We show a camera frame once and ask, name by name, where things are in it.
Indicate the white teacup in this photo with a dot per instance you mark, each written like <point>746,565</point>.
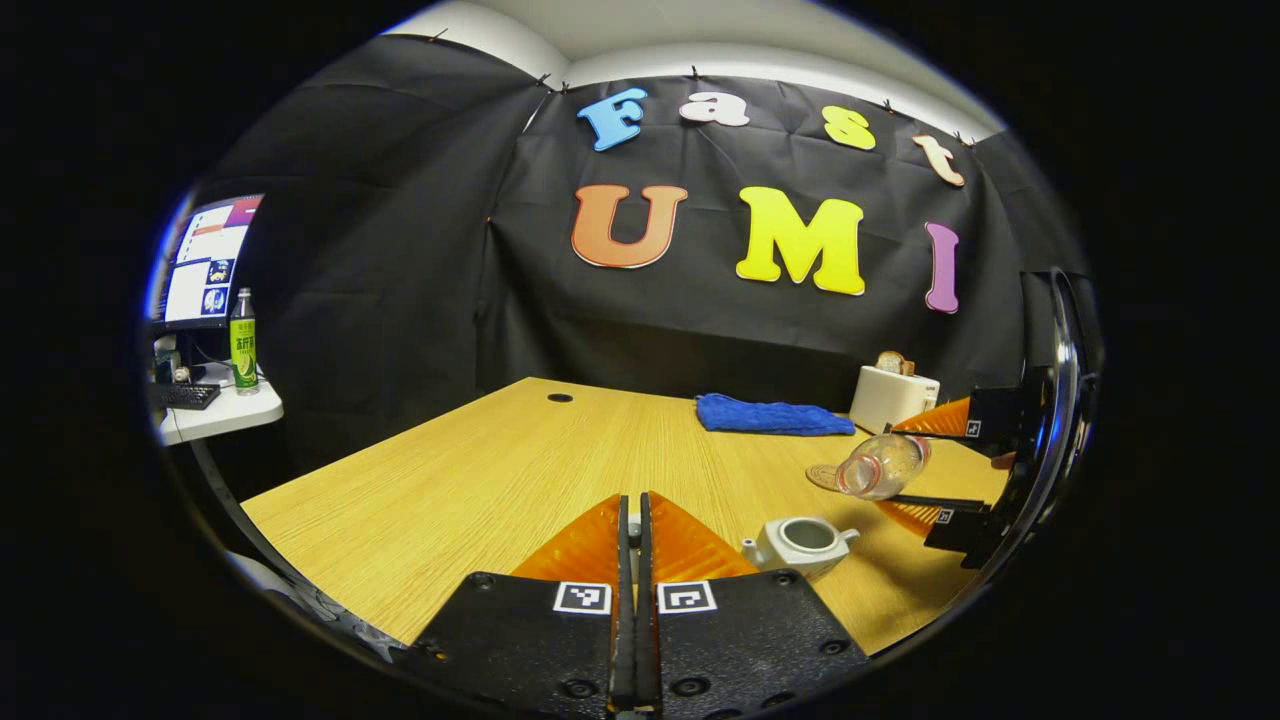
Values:
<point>800,562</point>

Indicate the green label drink bottle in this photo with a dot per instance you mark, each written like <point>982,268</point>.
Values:
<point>243,345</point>

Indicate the blue towel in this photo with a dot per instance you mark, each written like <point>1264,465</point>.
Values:
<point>775,415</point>

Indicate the black keyboard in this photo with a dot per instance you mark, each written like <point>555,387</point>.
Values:
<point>185,396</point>

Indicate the toast slice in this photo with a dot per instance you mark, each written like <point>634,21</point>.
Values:
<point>893,363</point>

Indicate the black backdrop cloth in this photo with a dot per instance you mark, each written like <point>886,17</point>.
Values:
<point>400,250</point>

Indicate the computer monitor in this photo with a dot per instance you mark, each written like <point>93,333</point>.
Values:
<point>210,260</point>

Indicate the white toaster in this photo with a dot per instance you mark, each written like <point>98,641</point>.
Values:
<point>890,398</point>

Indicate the white teacup lid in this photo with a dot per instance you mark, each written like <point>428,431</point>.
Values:
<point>634,522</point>

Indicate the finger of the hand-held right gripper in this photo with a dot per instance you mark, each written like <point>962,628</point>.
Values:
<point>965,535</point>
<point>1005,420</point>

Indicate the clear plastic water bottle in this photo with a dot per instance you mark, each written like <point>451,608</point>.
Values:
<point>885,465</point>

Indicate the white side table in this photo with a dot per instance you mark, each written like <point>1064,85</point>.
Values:
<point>240,415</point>

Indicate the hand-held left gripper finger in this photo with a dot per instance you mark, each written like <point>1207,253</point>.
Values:
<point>648,640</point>
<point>624,640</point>

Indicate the round brown coaster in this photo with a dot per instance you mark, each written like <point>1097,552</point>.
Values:
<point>822,477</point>

